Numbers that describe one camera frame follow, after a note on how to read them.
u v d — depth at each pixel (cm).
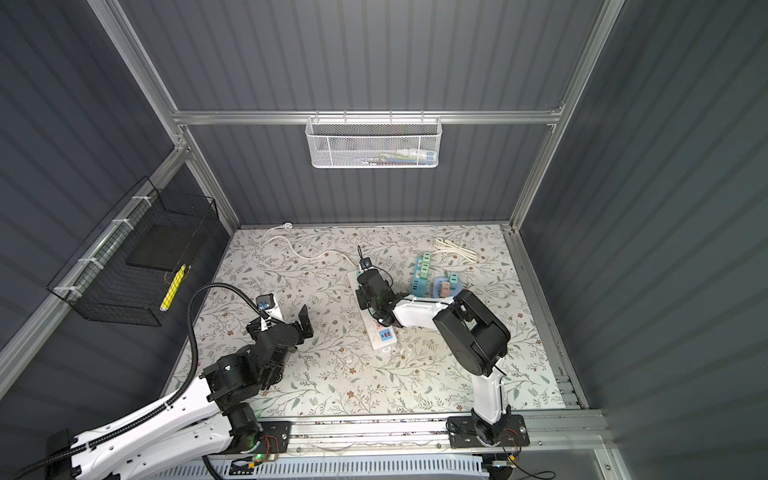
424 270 99
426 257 102
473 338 51
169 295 68
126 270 72
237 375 53
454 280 96
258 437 71
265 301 62
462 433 73
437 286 99
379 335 89
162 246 74
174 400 48
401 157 92
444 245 112
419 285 99
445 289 94
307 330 69
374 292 73
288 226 121
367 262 83
